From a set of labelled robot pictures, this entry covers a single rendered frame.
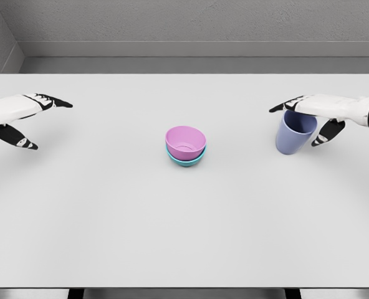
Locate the pink bowl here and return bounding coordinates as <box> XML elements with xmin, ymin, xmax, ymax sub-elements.
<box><xmin>165</xmin><ymin>125</ymin><xmax>207</xmax><ymax>163</ymax></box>

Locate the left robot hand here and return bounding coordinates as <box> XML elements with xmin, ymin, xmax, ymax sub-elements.
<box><xmin>0</xmin><ymin>92</ymin><xmax>74</xmax><ymax>151</ymax></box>

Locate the lavender blue cup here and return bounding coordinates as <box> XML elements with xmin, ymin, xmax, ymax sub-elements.
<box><xmin>276</xmin><ymin>110</ymin><xmax>318</xmax><ymax>156</ymax></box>

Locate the teal bowl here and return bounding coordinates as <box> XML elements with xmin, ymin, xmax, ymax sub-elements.
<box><xmin>166</xmin><ymin>145</ymin><xmax>208</xmax><ymax>168</ymax></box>

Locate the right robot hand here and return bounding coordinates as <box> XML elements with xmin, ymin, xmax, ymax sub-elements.
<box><xmin>269</xmin><ymin>93</ymin><xmax>360</xmax><ymax>148</ymax></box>

